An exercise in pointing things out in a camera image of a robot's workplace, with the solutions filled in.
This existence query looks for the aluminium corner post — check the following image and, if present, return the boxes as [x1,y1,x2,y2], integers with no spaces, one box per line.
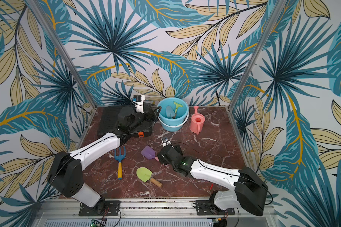
[228,0,286,112]
[27,0,98,109]

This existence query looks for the blue toy fork yellow handle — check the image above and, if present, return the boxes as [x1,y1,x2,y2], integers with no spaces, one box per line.
[114,147,126,180]

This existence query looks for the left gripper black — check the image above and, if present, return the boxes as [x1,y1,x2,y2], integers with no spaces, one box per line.
[128,103,161,131]

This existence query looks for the aluminium front rail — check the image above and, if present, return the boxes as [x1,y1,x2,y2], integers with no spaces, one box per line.
[32,197,281,227]

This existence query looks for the teal toy trowel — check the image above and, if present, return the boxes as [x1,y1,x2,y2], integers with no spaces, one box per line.
[166,106,174,119]

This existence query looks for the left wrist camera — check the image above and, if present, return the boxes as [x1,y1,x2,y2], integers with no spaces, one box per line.
[133,95,145,113]

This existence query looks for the right aluminium corner post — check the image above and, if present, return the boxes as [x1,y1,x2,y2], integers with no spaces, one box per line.
[228,0,286,112]

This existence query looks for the left aluminium corner post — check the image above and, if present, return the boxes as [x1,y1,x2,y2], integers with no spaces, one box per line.
[27,0,98,109]

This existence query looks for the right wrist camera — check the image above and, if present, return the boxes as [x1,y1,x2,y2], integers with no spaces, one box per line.
[161,137,171,147]

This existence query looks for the light blue plastic bucket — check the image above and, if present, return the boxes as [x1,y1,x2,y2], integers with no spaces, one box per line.
[157,97,189,132]

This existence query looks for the black plastic tool case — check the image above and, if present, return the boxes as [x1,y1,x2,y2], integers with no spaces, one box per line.
[97,105,153,139]

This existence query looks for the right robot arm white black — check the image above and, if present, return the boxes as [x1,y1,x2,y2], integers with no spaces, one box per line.
[157,144,268,216]

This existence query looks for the pink toy watering can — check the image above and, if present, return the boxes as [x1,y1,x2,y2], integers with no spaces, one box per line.
[190,106,205,135]

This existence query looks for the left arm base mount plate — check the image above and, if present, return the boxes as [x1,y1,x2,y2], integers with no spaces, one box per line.
[79,200,121,217]

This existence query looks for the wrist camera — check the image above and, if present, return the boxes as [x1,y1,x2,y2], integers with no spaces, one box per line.
[161,137,171,147]
[133,95,145,113]

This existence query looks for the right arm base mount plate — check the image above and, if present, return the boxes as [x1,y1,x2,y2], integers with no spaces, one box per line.
[192,200,235,216]

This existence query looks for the green toy rake wooden handle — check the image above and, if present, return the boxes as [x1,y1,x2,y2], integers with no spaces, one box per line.
[172,102,183,119]

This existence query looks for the purple toy scoop pink handle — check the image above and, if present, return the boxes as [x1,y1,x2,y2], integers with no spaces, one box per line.
[141,146,159,161]

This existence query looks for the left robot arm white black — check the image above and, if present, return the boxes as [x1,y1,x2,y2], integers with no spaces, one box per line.
[47,103,161,214]

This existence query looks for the green toy shovel wooden handle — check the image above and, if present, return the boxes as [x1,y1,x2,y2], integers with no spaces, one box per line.
[136,167,163,187]

